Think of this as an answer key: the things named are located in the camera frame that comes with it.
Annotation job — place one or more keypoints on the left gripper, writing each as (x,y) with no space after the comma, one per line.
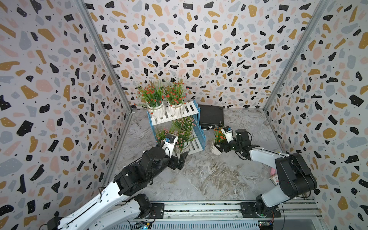
(174,159)

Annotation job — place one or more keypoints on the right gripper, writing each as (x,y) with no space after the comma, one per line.
(225,143)

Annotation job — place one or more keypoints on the pink flower pot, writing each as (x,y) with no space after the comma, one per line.
(161,134)
(185,124)
(183,142)

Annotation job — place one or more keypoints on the orange flower pot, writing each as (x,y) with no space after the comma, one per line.
(219,140)

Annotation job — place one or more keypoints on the red flower pot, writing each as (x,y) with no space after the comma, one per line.
(151,97)
(175,94)

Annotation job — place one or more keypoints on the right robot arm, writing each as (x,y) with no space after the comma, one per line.
(294,176)

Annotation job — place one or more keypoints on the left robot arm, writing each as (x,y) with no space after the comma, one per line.
(120,200)

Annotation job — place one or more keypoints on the blue white two-tier rack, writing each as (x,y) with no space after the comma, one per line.
(190,109)

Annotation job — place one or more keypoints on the black ribbed carrying case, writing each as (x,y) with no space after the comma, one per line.
(210,116)

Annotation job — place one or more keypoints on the small printed card box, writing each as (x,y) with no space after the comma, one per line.
(274,179)

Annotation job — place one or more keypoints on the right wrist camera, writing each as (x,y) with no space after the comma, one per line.
(227,131)

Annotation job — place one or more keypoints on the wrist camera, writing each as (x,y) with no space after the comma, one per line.
(227,131)
(169,144)

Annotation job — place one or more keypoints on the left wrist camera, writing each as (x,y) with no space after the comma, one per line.
(169,144)

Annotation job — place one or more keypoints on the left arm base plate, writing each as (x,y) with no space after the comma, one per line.
(157,210)

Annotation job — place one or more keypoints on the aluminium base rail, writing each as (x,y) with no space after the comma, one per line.
(226,215)

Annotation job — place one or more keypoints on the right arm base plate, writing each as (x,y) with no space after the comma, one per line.
(258,210)

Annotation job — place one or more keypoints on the right aluminium corner post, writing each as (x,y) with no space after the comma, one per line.
(317,14)

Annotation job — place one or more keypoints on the aluminium corner post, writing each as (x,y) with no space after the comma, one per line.
(317,14)
(100,48)

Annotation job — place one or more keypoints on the left aluminium corner post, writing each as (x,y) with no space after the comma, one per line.
(100,48)

